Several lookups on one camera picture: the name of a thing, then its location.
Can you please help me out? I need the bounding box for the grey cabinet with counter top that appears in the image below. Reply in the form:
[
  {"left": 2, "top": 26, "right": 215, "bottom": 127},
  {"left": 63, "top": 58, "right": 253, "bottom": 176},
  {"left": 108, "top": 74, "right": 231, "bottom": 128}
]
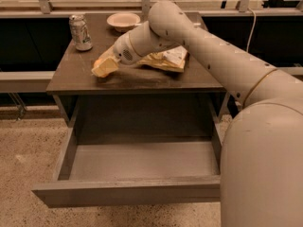
[{"left": 46, "top": 13, "right": 226, "bottom": 121}]

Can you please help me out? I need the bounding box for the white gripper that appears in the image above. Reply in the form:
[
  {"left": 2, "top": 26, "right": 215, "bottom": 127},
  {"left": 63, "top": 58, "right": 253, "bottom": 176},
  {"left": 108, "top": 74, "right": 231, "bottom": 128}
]
[{"left": 92, "top": 32, "right": 141, "bottom": 78}]

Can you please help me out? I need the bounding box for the brown yellow chip bag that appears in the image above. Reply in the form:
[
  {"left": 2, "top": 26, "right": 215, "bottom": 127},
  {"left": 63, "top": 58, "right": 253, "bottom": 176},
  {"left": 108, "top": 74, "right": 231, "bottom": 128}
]
[{"left": 137, "top": 46, "right": 187, "bottom": 73}]

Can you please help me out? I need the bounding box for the white ceramic bowl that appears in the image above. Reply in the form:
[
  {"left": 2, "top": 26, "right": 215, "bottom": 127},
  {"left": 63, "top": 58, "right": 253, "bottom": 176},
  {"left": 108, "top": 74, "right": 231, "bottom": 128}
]
[{"left": 107, "top": 12, "right": 141, "bottom": 32}]

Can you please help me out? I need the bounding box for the orange fruit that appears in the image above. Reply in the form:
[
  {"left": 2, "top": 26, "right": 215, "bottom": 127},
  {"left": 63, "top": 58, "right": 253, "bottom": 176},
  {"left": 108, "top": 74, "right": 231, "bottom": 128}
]
[{"left": 94, "top": 59, "right": 102, "bottom": 68}]

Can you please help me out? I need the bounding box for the grey open top drawer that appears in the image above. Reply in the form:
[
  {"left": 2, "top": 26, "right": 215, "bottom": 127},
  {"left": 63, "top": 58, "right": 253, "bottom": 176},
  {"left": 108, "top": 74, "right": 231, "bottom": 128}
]
[{"left": 32, "top": 94, "right": 221, "bottom": 207}]

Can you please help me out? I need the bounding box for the metal railing frame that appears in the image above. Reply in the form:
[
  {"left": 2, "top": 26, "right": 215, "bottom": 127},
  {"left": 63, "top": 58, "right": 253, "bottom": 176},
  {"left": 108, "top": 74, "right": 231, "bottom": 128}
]
[{"left": 0, "top": 0, "right": 303, "bottom": 19}]

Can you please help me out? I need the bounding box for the white cable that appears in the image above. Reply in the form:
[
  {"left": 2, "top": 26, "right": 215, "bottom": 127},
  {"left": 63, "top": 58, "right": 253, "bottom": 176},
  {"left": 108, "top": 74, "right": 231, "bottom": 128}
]
[{"left": 245, "top": 7, "right": 257, "bottom": 54}]

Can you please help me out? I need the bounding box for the green white soda can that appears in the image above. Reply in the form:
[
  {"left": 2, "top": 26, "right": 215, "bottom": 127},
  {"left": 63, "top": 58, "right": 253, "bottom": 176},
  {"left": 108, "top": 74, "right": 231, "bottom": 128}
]
[{"left": 69, "top": 14, "right": 93, "bottom": 51}]

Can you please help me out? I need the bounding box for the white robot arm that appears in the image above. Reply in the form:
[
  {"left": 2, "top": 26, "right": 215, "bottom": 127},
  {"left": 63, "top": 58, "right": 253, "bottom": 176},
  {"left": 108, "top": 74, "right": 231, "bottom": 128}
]
[{"left": 92, "top": 1, "right": 303, "bottom": 227}]

